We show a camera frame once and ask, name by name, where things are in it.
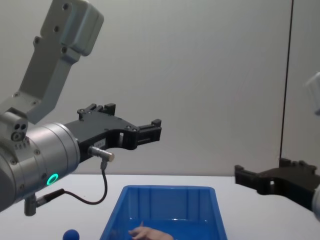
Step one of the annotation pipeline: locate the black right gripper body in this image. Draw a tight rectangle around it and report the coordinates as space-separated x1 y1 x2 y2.
256 166 320 211

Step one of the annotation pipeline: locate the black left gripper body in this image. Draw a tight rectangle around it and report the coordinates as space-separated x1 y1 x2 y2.
63 109 139 166

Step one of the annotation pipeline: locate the person's hand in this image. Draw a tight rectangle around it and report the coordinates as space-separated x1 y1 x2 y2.
128 221 156 240

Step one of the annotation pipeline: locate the blue plastic bin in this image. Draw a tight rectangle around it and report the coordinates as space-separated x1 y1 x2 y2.
99 185 229 240

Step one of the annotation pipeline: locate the small blue ball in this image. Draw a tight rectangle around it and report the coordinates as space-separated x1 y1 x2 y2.
62 228 81 240

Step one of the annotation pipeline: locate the thin dark gripper cable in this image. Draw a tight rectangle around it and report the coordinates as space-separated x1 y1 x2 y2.
34 146 116 208

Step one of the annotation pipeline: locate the thin black vertical cable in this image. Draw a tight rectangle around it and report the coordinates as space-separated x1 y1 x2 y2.
278 0 294 161

